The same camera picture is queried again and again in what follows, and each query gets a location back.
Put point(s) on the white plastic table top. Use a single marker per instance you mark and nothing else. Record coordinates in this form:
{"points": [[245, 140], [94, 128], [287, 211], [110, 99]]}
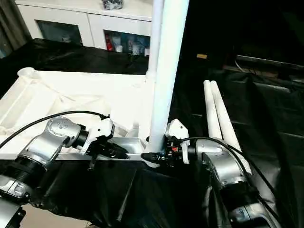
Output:
{"points": [[83, 95]]}

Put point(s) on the white plastic table leg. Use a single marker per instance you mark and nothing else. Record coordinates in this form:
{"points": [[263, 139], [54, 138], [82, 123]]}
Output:
{"points": [[168, 71], [228, 128], [156, 23], [211, 111]]}

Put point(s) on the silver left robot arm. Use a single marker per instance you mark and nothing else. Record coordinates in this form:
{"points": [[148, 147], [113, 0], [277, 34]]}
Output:
{"points": [[45, 145]]}

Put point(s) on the black plastic mat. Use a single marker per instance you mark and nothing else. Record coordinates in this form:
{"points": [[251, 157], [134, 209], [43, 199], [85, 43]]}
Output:
{"points": [[142, 190]]}

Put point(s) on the black case with yellow label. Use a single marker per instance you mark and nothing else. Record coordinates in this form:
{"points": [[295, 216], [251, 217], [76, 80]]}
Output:
{"points": [[209, 31]]}

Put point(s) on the white cabinet with glass doors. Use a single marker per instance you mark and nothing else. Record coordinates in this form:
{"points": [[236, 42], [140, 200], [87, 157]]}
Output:
{"points": [[83, 21]]}

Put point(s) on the black long bar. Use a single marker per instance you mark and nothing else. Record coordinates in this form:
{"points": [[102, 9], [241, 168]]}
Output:
{"points": [[270, 61]]}

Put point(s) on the dark crumpled bag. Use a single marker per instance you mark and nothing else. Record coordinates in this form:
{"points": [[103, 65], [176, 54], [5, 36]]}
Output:
{"points": [[112, 4]]}

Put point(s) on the grey curtain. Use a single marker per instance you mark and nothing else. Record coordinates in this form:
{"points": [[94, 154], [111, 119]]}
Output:
{"points": [[12, 28]]}

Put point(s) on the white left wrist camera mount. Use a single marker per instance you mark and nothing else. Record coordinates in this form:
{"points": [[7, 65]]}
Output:
{"points": [[102, 130]]}

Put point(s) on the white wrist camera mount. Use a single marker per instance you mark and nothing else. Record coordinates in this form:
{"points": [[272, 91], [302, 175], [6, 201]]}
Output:
{"points": [[102, 130], [177, 129]]}

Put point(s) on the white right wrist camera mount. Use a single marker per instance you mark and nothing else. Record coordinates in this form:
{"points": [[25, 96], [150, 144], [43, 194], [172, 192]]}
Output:
{"points": [[177, 129]]}

